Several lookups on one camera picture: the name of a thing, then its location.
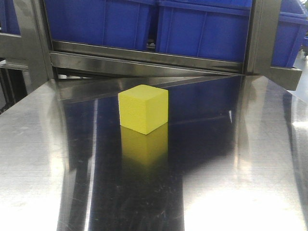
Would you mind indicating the yellow foam block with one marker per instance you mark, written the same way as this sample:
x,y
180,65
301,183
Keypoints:
x,y
143,108

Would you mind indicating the stainless steel shelf rack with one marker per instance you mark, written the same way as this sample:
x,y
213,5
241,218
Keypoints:
x,y
34,50

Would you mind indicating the blue plastic bin left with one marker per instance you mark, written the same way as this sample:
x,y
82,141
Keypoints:
x,y
113,23

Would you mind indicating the blue plastic bin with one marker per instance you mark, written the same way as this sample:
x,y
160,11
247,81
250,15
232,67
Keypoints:
x,y
217,32
113,23
291,30

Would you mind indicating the blue plastic bin middle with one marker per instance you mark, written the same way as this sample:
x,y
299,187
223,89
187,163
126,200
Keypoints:
x,y
217,32

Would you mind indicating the blue plastic bin right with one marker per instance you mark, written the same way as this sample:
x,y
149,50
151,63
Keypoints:
x,y
291,30

